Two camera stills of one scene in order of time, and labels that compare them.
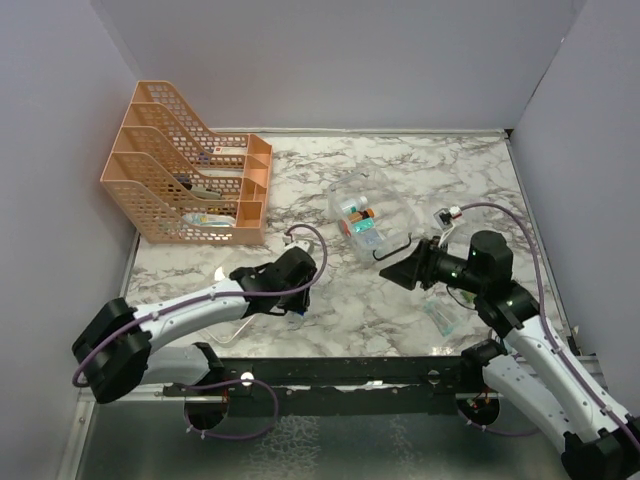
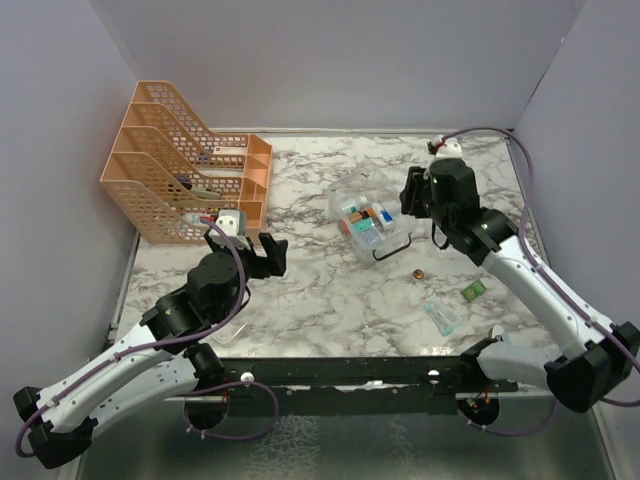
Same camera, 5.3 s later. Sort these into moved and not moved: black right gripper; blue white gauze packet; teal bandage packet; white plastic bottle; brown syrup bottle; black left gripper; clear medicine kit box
Moved: black right gripper; black left gripper
Not moved: white plastic bottle; brown syrup bottle; blue white gauze packet; teal bandage packet; clear medicine kit box
